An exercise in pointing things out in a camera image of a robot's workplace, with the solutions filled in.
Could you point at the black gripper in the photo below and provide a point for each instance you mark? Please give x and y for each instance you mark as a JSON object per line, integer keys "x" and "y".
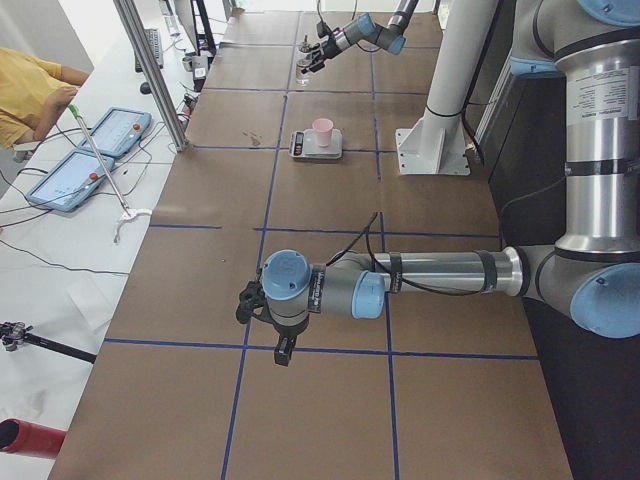
{"x": 328, "y": 46}
{"x": 286, "y": 329}

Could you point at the glass sauce bottle metal spout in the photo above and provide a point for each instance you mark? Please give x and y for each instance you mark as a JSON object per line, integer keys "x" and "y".
{"x": 303, "y": 60}

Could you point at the pink paper cup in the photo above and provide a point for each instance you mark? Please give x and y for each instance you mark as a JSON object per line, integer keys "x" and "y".
{"x": 323, "y": 130}

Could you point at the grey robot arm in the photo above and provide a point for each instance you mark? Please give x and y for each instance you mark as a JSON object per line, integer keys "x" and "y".
{"x": 590, "y": 274}
{"x": 363, "y": 28}

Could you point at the digital kitchen scale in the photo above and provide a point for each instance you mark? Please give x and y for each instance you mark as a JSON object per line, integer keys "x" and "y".
{"x": 304, "y": 146}

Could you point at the black keyboard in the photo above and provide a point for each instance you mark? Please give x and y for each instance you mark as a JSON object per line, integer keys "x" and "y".
{"x": 153, "y": 40}

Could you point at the grabber stick green tip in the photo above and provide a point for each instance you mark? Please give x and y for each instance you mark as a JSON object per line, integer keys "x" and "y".
{"x": 129, "y": 214}

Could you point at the blue teach pendant far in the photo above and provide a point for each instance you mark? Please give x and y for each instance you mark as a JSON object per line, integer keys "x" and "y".
{"x": 119, "y": 129}

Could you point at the blue teach pendant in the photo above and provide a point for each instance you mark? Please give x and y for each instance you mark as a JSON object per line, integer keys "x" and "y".
{"x": 119, "y": 129}
{"x": 69, "y": 184}

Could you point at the blue teach pendant near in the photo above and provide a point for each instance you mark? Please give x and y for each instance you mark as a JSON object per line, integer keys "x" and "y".
{"x": 69, "y": 184}

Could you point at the black tripod rod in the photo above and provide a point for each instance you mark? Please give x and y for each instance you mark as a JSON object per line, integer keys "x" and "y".
{"x": 15, "y": 335}

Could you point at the red tube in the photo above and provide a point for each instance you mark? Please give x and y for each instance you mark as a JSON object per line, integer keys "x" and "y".
{"x": 29, "y": 439}

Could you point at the person in yellow shirt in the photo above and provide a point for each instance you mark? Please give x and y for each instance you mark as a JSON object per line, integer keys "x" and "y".
{"x": 34, "y": 94}

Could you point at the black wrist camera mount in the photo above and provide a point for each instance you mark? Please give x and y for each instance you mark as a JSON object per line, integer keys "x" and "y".
{"x": 253, "y": 304}

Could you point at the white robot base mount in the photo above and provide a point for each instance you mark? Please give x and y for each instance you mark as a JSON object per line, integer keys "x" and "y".
{"x": 435, "y": 145}

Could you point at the aluminium frame post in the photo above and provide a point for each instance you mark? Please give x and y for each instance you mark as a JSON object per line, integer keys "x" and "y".
{"x": 134, "y": 29}

